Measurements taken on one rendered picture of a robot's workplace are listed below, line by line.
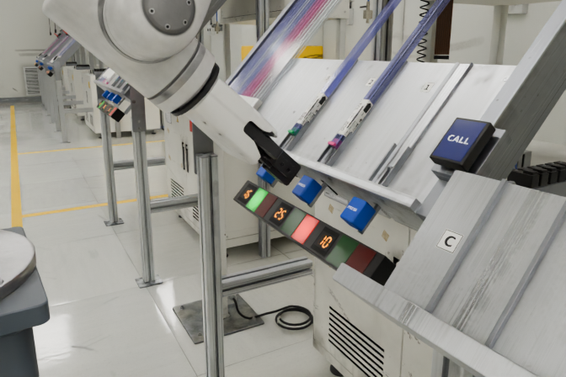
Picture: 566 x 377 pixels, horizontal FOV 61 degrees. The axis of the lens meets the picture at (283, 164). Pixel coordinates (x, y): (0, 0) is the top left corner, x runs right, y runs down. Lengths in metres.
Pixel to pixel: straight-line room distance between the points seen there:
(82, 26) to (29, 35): 8.63
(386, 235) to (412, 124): 0.49
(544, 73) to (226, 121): 0.33
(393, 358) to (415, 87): 0.67
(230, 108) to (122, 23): 0.15
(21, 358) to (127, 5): 0.28
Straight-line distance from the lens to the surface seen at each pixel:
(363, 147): 0.62
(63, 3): 0.49
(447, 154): 0.47
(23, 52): 9.13
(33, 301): 0.40
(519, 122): 0.55
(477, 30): 3.00
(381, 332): 1.15
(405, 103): 0.64
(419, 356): 1.08
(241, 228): 2.06
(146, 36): 0.43
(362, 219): 0.55
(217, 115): 0.51
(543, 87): 0.58
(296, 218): 0.64
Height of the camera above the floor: 0.88
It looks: 14 degrees down
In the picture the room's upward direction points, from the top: straight up
